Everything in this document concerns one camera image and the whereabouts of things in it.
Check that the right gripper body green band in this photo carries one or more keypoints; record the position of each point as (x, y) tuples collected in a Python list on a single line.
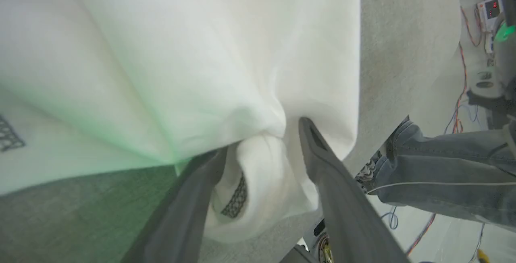
[(507, 57)]

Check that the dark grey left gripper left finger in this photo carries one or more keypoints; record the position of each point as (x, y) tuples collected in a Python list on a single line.
[(177, 222)]

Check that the patterned knit shoe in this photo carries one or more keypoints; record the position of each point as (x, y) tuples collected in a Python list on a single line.
[(367, 172)]

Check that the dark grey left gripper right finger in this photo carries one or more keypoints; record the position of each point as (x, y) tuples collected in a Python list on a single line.
[(346, 214)]

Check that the robot base wheel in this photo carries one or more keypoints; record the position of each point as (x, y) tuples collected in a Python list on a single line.
[(324, 251)]

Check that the person's leg in grey jeans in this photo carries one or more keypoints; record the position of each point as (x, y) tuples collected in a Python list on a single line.
[(443, 174)]

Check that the white garment with grey stitching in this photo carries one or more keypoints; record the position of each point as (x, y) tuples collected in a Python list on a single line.
[(161, 53)]

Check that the white power supply red display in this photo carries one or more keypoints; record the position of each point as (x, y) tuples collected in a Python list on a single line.
[(491, 9)]

